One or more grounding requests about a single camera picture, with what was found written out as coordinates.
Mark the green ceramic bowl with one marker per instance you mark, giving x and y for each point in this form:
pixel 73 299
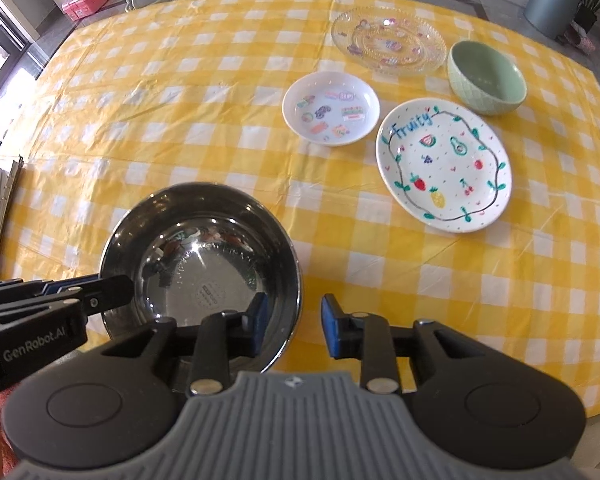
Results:
pixel 482 75

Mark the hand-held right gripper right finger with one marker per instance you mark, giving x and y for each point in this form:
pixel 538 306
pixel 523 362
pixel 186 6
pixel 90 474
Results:
pixel 330 325

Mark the clear glass sticker plate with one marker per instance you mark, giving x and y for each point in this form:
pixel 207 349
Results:
pixel 380 62

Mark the wooden folding rack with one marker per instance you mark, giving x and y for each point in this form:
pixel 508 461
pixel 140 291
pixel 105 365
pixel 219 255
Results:
pixel 7 210

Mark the pink slippers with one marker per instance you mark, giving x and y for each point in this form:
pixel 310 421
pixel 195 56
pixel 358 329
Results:
pixel 580 37

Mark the pink box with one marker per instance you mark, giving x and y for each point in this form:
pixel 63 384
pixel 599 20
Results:
pixel 85 2

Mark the small white sticker plate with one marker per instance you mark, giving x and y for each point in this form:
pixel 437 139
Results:
pixel 330 127

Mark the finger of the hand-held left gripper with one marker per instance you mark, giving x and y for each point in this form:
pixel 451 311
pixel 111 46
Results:
pixel 25 292
pixel 107 292

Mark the yellow checked tablecloth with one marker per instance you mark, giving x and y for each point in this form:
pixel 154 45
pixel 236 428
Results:
pixel 180 135

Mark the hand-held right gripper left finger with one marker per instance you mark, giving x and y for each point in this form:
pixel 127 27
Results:
pixel 258 317

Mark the white fruit-print plate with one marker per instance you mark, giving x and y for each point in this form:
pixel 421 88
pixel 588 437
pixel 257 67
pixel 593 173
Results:
pixel 445 180

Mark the stainless steel bowl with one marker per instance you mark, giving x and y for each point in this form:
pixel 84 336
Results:
pixel 205 240

